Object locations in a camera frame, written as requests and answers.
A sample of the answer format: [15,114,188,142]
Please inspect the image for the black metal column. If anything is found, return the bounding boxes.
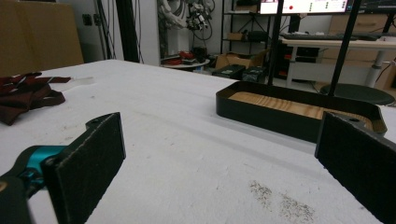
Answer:
[115,0,140,63]

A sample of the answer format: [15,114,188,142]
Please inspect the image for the round white platform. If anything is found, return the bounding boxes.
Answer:
[161,58,211,71]

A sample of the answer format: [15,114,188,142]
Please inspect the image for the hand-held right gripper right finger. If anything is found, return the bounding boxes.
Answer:
[314,111,396,224]

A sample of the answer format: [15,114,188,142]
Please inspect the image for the dark red striped necktie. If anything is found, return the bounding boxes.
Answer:
[0,72,72,127]

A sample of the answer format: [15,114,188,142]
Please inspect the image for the black tray with wooden bottom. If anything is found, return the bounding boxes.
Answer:
[215,80,389,144]

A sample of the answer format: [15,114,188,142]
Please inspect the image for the large cardboard sheet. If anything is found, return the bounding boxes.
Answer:
[0,0,85,77]

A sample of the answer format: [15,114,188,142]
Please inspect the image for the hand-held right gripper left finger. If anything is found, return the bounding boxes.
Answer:
[41,111,127,224]

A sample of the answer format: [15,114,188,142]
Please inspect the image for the open cardboard box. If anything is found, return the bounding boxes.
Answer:
[214,50,269,71]

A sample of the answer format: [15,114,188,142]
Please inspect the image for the light wooden drawer cabinet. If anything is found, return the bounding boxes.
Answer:
[322,13,396,64]

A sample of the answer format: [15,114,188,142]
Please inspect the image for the black box on floor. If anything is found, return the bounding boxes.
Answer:
[241,65,269,84]
[211,63,247,80]

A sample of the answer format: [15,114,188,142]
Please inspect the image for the light wooden desk white legs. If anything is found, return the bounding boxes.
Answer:
[279,36,396,89]

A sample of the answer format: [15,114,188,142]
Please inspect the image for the black metal stand pole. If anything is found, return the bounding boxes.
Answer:
[328,0,362,97]
[266,0,285,87]

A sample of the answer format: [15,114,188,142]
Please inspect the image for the computer monitor with white screen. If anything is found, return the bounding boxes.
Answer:
[259,0,349,15]

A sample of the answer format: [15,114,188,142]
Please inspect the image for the black keyboard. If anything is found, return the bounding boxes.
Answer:
[280,32,379,42]

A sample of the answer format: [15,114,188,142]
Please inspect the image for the computer monitor with dark screen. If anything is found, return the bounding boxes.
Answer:
[353,0,396,14]

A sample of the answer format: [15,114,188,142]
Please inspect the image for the round black stool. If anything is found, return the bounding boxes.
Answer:
[319,82,396,106]

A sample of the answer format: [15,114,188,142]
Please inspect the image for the black shelf rack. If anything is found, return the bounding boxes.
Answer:
[220,0,273,56]

